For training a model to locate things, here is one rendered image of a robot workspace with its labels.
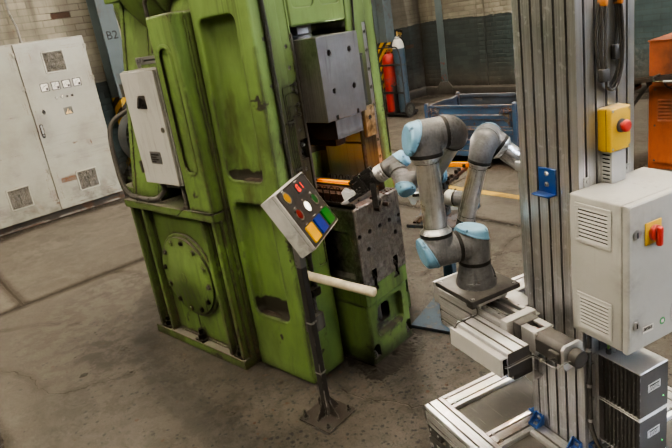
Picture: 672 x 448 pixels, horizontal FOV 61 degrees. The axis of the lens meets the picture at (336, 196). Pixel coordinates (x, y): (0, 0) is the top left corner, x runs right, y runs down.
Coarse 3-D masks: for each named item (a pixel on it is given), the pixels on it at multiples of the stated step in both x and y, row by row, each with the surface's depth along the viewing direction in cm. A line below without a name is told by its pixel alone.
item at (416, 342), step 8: (416, 336) 337; (408, 344) 330; (416, 344) 329; (424, 344) 328; (400, 352) 323; (408, 352) 322; (352, 360) 323; (384, 360) 317; (392, 360) 317; (400, 360) 316; (360, 368) 315; (368, 368) 314; (376, 368) 312; (384, 368) 311; (392, 368) 310; (368, 376) 307; (376, 376) 306; (384, 376) 305
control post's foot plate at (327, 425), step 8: (320, 400) 292; (328, 400) 278; (336, 400) 290; (312, 408) 287; (320, 408) 277; (328, 408) 279; (336, 408) 284; (344, 408) 284; (352, 408) 283; (304, 416) 280; (312, 416) 281; (320, 416) 278; (328, 416) 280; (336, 416) 278; (344, 416) 278; (312, 424) 276; (320, 424) 275; (328, 424) 271; (336, 424) 273; (328, 432) 269
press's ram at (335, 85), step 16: (352, 32) 283; (304, 48) 271; (320, 48) 267; (336, 48) 275; (352, 48) 284; (304, 64) 274; (320, 64) 268; (336, 64) 276; (352, 64) 285; (304, 80) 277; (320, 80) 270; (336, 80) 277; (352, 80) 286; (304, 96) 281; (320, 96) 274; (336, 96) 278; (352, 96) 287; (320, 112) 277; (336, 112) 279; (352, 112) 288
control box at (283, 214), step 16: (304, 176) 261; (288, 192) 241; (304, 192) 252; (272, 208) 233; (288, 208) 234; (304, 208) 245; (320, 208) 256; (288, 224) 233; (304, 224) 237; (288, 240) 236; (304, 240) 234; (320, 240) 240; (304, 256) 236
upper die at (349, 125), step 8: (360, 112) 293; (336, 120) 280; (344, 120) 284; (352, 120) 289; (360, 120) 293; (312, 128) 291; (320, 128) 287; (328, 128) 284; (336, 128) 280; (344, 128) 285; (352, 128) 289; (360, 128) 294; (312, 136) 293; (320, 136) 289; (328, 136) 286; (336, 136) 282; (344, 136) 285
